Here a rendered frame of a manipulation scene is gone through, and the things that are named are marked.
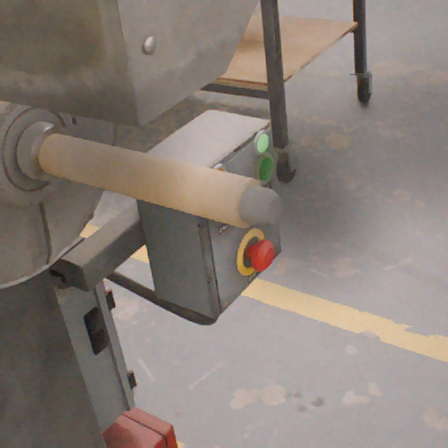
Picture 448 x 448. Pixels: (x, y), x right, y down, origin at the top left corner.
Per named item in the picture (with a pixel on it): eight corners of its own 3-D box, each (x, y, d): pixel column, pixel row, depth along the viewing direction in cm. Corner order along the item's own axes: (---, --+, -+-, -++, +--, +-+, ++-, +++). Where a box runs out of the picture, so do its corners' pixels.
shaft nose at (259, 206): (262, 188, 45) (253, 224, 45) (245, 182, 43) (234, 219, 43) (289, 195, 44) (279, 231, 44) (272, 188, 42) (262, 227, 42)
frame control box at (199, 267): (62, 322, 97) (13, 161, 83) (155, 244, 112) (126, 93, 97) (202, 384, 85) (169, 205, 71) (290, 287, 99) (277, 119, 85)
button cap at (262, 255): (235, 271, 88) (232, 245, 86) (253, 254, 91) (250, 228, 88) (261, 279, 86) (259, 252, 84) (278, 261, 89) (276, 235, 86)
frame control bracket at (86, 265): (65, 284, 81) (58, 257, 79) (163, 206, 94) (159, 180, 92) (89, 294, 79) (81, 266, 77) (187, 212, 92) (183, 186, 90)
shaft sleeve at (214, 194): (73, 138, 55) (62, 177, 55) (45, 129, 52) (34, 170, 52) (267, 183, 46) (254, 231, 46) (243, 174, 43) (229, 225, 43)
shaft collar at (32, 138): (64, 128, 57) (49, 182, 57) (24, 115, 53) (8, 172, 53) (81, 132, 56) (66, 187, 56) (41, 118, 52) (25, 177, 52)
